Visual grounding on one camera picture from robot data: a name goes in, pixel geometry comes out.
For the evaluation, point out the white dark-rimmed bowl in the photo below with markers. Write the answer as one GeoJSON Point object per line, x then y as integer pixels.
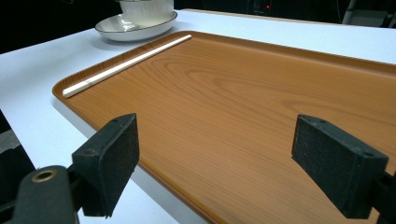
{"type": "Point", "coordinates": [146, 12]}

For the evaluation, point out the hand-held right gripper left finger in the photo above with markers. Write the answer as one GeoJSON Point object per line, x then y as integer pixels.
{"type": "Point", "coordinates": [106, 165]}

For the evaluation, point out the white dark-rimmed plate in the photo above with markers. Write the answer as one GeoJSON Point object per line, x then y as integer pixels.
{"type": "Point", "coordinates": [137, 34]}

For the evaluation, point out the black cabinet with red light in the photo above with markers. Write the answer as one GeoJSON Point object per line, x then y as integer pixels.
{"type": "Point", "coordinates": [264, 6]}

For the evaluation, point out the white chopstick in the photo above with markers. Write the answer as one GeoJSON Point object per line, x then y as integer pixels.
{"type": "Point", "coordinates": [93, 81]}
{"type": "Point", "coordinates": [155, 49]}

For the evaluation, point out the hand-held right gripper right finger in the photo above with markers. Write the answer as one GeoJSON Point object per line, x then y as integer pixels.
{"type": "Point", "coordinates": [339, 168]}

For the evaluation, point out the brown wood-grain tray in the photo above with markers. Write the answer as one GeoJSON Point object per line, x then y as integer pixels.
{"type": "Point", "coordinates": [218, 109]}

